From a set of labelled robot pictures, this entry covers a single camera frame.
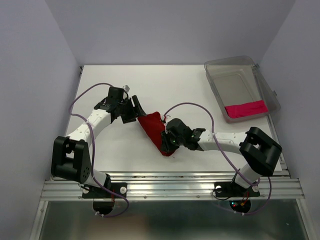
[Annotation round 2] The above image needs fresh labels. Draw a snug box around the clear plastic bin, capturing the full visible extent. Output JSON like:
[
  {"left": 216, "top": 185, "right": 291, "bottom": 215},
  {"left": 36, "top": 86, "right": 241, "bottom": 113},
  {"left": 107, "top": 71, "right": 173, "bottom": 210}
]
[{"left": 204, "top": 56, "right": 281, "bottom": 124}]

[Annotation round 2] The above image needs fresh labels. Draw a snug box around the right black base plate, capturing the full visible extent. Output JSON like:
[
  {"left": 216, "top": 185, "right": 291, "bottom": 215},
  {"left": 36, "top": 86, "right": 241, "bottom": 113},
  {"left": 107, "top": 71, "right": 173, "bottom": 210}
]
[{"left": 212, "top": 181, "right": 260, "bottom": 199}]

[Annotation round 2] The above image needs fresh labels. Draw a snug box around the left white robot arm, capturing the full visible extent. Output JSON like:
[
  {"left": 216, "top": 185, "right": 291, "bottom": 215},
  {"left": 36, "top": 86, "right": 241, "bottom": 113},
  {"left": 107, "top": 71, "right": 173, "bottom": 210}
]
[{"left": 51, "top": 85, "right": 146, "bottom": 197}]

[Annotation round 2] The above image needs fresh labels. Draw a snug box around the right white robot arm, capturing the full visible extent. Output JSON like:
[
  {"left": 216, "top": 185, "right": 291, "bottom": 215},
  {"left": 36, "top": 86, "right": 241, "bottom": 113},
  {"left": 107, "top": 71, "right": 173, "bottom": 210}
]
[{"left": 161, "top": 118, "right": 283, "bottom": 198}]

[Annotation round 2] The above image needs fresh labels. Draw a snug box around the dark red t shirt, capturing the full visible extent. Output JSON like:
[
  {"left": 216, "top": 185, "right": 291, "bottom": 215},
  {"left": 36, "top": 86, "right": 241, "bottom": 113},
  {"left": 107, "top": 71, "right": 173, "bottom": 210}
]
[{"left": 137, "top": 111, "right": 175, "bottom": 157}]

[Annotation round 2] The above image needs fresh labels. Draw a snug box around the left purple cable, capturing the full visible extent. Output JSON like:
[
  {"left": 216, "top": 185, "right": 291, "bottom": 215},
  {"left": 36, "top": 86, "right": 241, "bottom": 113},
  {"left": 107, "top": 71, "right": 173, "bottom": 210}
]
[{"left": 68, "top": 83, "right": 130, "bottom": 219}]

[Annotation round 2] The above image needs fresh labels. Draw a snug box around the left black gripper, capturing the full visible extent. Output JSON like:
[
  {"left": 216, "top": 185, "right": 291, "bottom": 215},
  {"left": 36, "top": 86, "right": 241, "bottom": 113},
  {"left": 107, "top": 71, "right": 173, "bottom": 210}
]
[{"left": 117, "top": 95, "right": 147, "bottom": 124}]

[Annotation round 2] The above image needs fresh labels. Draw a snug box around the aluminium rail frame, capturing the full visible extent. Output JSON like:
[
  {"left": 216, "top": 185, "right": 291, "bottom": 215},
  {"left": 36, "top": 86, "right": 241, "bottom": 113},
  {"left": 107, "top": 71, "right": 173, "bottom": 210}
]
[{"left": 30, "top": 172, "right": 317, "bottom": 240}]

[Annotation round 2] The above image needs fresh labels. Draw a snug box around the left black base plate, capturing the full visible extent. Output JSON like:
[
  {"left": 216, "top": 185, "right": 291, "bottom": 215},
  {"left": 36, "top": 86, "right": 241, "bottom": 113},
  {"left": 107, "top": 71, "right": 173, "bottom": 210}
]
[{"left": 79, "top": 182, "right": 128, "bottom": 200}]

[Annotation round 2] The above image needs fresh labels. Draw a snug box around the pink rolled t shirt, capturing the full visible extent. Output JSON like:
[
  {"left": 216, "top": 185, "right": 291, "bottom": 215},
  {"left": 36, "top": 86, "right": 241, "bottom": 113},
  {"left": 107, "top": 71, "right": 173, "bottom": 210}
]
[{"left": 224, "top": 100, "right": 269, "bottom": 119}]

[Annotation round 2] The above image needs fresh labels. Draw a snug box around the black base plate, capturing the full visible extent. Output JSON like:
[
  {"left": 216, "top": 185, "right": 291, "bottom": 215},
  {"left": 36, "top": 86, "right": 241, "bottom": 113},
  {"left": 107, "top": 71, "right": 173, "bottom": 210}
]
[
  {"left": 79, "top": 182, "right": 128, "bottom": 200},
  {"left": 212, "top": 181, "right": 260, "bottom": 199}
]

